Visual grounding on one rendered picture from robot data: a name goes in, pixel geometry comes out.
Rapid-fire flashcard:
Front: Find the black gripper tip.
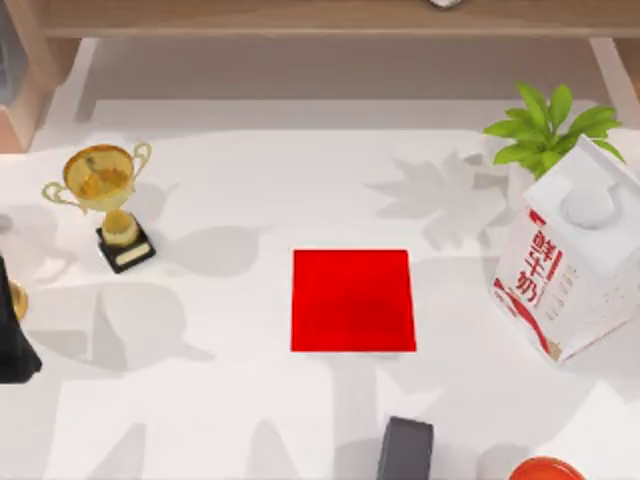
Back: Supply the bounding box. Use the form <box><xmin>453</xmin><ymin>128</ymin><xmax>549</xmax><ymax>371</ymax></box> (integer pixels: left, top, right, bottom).
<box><xmin>0</xmin><ymin>254</ymin><xmax>44</xmax><ymax>386</ymax></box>

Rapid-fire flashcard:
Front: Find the white and red milk carton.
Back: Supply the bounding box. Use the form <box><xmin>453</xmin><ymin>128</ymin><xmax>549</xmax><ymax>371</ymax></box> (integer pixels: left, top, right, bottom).
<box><xmin>489</xmin><ymin>133</ymin><xmax>640</xmax><ymax>367</ymax></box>

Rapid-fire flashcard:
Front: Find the dark grey box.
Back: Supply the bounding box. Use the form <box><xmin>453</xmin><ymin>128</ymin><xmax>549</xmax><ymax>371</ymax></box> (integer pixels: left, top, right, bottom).
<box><xmin>375</xmin><ymin>415</ymin><xmax>436</xmax><ymax>480</ymax></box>

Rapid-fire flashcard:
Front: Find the green leafy plant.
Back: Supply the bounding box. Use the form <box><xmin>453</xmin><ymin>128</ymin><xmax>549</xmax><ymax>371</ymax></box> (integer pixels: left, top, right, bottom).
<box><xmin>481</xmin><ymin>81</ymin><xmax>627</xmax><ymax>182</ymax></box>

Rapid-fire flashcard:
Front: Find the wooden shelf unit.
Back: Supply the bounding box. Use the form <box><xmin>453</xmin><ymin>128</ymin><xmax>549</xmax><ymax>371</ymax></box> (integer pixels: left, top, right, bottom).
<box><xmin>0</xmin><ymin>0</ymin><xmax>640</xmax><ymax>154</ymax></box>

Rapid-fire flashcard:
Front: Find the small gold object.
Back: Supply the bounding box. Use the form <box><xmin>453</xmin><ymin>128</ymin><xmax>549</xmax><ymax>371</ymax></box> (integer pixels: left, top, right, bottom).
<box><xmin>8</xmin><ymin>279</ymin><xmax>30</xmax><ymax>322</ymax></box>

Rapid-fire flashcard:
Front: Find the gold trophy with black base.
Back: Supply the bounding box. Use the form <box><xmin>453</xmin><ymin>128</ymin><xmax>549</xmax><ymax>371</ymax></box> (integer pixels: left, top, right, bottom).
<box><xmin>41</xmin><ymin>142</ymin><xmax>158</xmax><ymax>275</ymax></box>

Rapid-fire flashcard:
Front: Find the flat red square mat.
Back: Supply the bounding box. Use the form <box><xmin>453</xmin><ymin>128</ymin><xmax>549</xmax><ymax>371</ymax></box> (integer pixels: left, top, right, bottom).
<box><xmin>290</xmin><ymin>248</ymin><xmax>418</xmax><ymax>354</ymax></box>

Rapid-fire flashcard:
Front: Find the orange round object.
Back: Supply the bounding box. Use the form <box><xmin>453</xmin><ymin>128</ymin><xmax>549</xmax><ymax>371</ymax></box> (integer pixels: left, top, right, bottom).
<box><xmin>509</xmin><ymin>455</ymin><xmax>587</xmax><ymax>480</ymax></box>

